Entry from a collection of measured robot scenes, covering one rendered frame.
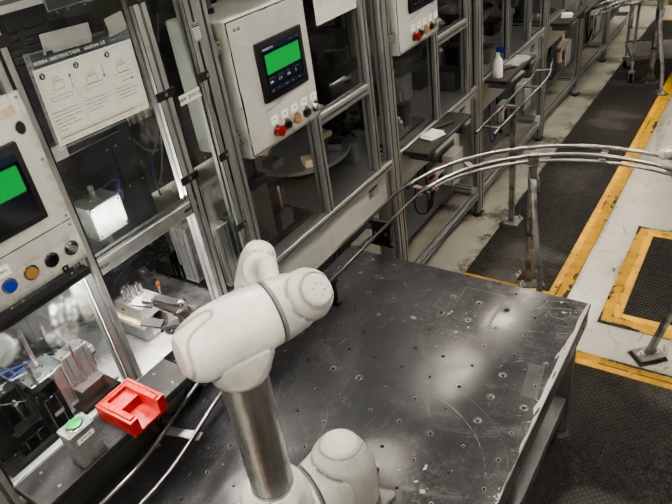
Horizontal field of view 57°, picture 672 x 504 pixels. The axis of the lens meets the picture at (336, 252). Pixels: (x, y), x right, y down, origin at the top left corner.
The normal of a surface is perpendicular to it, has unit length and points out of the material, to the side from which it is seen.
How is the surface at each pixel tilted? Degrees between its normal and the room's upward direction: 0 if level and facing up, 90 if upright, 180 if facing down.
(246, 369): 99
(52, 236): 90
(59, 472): 0
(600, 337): 0
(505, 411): 0
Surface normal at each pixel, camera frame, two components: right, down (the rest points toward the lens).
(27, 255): 0.83, 0.20
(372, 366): -0.13, -0.83
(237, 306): 0.08, -0.61
